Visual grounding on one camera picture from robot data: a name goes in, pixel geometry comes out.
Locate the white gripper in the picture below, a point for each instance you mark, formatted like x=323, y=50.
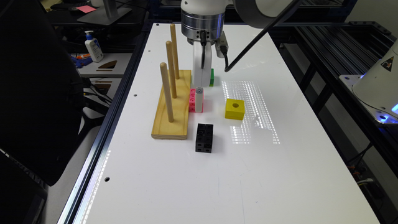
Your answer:
x=201, y=76

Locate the pink interlocking cube block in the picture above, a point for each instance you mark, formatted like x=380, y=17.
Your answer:
x=192, y=101

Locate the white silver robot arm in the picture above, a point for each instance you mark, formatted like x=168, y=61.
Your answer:
x=202, y=24

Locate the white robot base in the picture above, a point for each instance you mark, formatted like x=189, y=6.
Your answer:
x=376, y=90

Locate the green block with hole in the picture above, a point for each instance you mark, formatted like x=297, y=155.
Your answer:
x=212, y=77

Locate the yellow block with hole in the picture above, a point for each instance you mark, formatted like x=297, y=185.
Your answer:
x=235, y=109

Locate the black interlocking cube block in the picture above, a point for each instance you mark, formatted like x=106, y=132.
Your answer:
x=204, y=138

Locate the front wooden peg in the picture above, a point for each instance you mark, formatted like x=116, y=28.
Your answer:
x=167, y=93

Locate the wooden peg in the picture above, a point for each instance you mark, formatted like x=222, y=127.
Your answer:
x=174, y=49
x=171, y=69
x=167, y=93

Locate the wooden peg base board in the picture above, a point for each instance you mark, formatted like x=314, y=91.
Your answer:
x=162, y=128

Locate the middle wooden peg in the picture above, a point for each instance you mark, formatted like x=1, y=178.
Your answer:
x=171, y=69

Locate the rear wooden peg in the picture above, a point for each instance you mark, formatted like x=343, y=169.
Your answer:
x=174, y=49

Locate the white lotion pump bottle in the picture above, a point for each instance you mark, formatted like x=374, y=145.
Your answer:
x=93, y=47

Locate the grey monitor stand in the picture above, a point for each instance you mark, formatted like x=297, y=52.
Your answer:
x=106, y=13

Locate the blue orange tool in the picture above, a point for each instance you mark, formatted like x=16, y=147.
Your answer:
x=81, y=60

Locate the pink sticky note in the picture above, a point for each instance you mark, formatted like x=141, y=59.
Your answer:
x=86, y=9

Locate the black office chair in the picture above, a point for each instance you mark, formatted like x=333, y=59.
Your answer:
x=41, y=92

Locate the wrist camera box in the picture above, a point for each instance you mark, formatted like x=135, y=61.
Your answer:
x=221, y=45

